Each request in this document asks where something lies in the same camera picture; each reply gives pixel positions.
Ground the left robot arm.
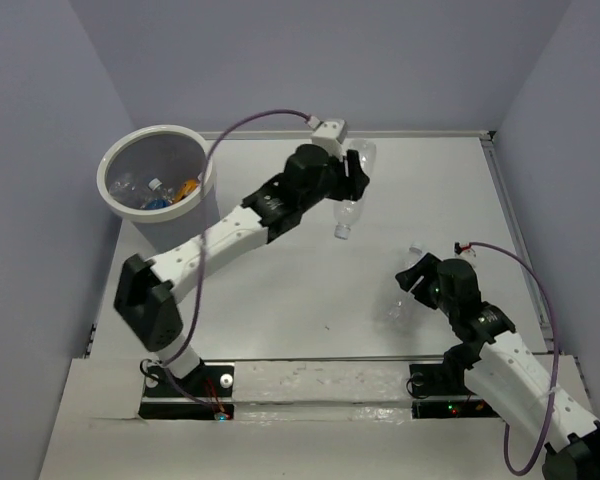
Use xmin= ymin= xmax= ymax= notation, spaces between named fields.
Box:
xmin=114 ymin=140 xmax=376 ymax=399

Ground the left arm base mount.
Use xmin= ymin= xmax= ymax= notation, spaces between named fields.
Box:
xmin=138 ymin=359 xmax=235 ymax=422

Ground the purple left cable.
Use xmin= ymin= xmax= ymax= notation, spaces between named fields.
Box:
xmin=159 ymin=108 xmax=321 ymax=419

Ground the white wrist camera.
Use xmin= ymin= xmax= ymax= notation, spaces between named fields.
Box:
xmin=454 ymin=242 xmax=476 ymax=262
xmin=311 ymin=119 xmax=348 ymax=158

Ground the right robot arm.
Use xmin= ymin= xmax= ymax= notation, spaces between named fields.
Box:
xmin=395 ymin=253 xmax=600 ymax=479

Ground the white round plastic bin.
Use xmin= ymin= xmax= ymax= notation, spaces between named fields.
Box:
xmin=96 ymin=125 xmax=220 ymax=252

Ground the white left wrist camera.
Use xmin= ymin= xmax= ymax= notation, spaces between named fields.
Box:
xmin=311 ymin=119 xmax=348 ymax=158

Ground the orange tea bottle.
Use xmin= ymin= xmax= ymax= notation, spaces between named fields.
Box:
xmin=173 ymin=179 xmax=199 ymax=203

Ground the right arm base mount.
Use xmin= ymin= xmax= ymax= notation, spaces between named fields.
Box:
xmin=405 ymin=363 xmax=499 ymax=420

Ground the blue label water bottle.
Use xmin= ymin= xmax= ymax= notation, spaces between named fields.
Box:
xmin=141 ymin=198 xmax=171 ymax=210

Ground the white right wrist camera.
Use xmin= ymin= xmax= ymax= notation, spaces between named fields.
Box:
xmin=454 ymin=242 xmax=476 ymax=262

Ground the clear bottle blue cap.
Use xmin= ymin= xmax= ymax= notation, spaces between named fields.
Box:
xmin=381 ymin=242 xmax=426 ymax=330

